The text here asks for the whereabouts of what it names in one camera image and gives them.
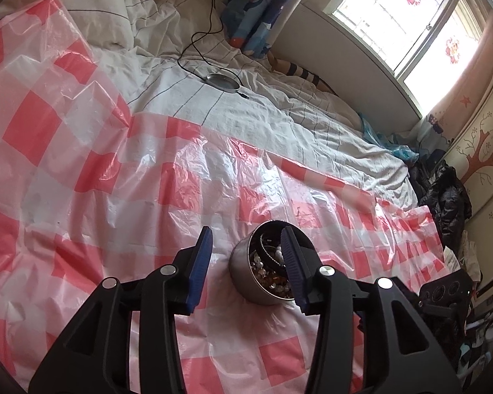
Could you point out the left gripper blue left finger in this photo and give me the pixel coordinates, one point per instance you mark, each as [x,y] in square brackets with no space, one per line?
[186,274]

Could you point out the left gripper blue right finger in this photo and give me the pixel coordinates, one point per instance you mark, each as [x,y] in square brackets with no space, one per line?
[309,279]

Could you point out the round steel tin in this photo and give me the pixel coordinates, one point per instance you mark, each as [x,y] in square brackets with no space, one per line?
[257,267]

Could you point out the red white checkered plastic sheet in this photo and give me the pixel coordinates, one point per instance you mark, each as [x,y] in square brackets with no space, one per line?
[90,190]

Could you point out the blue plastic bag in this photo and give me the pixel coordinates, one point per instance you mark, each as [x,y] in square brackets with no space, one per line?
[401,151]

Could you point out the black puffer jacket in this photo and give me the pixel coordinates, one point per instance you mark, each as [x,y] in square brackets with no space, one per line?
[447,199]

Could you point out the round grey charger pad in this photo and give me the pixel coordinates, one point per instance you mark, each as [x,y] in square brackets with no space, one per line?
[223,83]

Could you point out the right cartoon curtain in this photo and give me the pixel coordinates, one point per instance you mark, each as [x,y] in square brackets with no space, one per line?
[437,131]

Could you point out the cartoon curtain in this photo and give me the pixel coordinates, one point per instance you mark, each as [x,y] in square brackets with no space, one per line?
[252,26]
[437,131]

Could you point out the white striped duvet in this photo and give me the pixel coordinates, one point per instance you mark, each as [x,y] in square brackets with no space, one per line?
[164,73]

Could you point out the wardrobe with tree decal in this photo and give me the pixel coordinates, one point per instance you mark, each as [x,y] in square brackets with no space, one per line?
[472,157]

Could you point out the striped pillow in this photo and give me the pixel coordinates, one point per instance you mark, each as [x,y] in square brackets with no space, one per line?
[290,69]

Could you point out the left cartoon curtain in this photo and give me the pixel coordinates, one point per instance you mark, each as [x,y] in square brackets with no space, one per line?
[252,26]

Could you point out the window with bars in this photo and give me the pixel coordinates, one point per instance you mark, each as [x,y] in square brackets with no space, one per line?
[424,44]

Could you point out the black camera box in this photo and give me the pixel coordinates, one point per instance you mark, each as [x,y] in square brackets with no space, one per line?
[447,296]

